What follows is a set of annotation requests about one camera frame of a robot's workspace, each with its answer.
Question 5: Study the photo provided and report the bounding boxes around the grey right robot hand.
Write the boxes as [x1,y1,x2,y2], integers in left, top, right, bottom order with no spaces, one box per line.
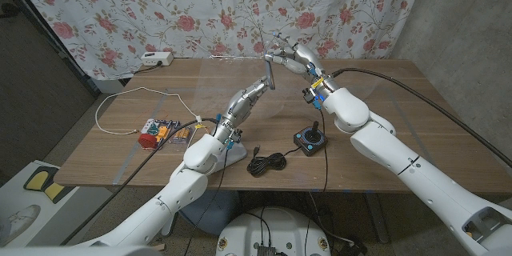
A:
[263,31,341,102]

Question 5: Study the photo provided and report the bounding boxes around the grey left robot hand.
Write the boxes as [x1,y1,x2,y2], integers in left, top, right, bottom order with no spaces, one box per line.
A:
[215,75,273,145]

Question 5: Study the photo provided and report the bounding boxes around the grey orange handled scissors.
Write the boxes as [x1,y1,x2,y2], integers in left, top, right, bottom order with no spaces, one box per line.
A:
[264,54,277,91]

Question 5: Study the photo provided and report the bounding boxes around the transparent cling film sheet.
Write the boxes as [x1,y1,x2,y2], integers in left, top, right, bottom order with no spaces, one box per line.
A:
[191,56,388,121]

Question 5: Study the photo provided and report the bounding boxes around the black joystick controller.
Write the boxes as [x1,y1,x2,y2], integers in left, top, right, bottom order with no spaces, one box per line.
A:
[293,120,330,158]

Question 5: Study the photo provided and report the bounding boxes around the floral backdrop cloth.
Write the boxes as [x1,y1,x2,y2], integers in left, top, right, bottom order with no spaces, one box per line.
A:
[6,0,429,81]

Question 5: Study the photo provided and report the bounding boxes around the colourful electronic circuit kit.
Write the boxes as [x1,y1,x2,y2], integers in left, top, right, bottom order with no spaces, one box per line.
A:
[138,118,192,151]

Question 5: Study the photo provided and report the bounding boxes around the white power strip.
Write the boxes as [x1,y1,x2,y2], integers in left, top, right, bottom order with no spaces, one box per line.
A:
[140,51,174,67]

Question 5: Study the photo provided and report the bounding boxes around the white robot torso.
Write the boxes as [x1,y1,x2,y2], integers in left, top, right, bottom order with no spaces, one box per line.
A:
[215,206,332,256]

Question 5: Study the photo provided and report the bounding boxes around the white table leg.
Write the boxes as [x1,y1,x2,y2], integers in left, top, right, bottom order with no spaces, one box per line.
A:
[161,211,177,237]

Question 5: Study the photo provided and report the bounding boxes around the grey finned box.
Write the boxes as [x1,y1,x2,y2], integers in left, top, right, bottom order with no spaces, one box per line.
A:
[255,243,278,256]

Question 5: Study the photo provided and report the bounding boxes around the grey table leg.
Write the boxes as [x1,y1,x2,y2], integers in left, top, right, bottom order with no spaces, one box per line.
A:
[363,192,390,244]

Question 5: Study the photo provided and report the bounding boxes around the black floor adapter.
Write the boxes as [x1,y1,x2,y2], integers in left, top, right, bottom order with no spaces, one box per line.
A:
[339,239,369,256]

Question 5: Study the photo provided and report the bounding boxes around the yellow black foot pedal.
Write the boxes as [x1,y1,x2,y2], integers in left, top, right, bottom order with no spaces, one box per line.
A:
[42,182,79,205]
[22,166,60,192]

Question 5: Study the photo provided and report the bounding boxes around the white floor platform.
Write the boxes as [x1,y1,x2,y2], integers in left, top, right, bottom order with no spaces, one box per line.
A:
[0,159,115,249]

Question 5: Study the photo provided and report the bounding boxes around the white sneaker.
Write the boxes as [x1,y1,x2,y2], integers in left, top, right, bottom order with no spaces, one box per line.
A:
[0,204,42,246]

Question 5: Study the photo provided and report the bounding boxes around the black coiled USB cable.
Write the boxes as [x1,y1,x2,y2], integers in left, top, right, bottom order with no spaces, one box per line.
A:
[246,145,302,178]

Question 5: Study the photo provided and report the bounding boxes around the thin black left wrist cable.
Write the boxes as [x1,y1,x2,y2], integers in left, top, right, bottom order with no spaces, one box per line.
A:
[182,147,232,256]

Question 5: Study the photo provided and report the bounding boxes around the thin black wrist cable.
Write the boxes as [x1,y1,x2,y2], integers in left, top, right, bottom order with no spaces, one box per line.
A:
[318,106,330,193]
[182,147,232,256]

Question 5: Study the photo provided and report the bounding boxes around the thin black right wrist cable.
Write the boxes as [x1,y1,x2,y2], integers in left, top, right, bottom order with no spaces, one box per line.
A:
[318,106,330,193]

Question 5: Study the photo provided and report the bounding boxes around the black power strip cord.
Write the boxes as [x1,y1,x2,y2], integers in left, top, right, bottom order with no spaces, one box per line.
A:
[134,60,164,75]

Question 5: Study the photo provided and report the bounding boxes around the thin white cable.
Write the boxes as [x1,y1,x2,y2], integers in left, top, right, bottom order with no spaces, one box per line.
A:
[94,86,203,151]

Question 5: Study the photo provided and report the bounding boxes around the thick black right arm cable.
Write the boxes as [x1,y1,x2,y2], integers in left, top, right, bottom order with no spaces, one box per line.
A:
[330,67,512,169]

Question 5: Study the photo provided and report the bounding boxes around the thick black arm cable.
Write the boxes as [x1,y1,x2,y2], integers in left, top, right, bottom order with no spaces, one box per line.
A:
[330,67,512,169]
[59,118,220,247]

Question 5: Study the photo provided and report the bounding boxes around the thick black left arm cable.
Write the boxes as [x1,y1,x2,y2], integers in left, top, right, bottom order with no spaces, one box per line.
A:
[59,118,220,247]

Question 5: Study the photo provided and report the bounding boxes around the white floor cable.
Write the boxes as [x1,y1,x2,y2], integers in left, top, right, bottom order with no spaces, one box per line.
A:
[310,191,355,246]

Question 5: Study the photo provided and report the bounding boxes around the black frame bar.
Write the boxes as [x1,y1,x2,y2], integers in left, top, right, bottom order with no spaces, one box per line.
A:
[0,0,101,98]

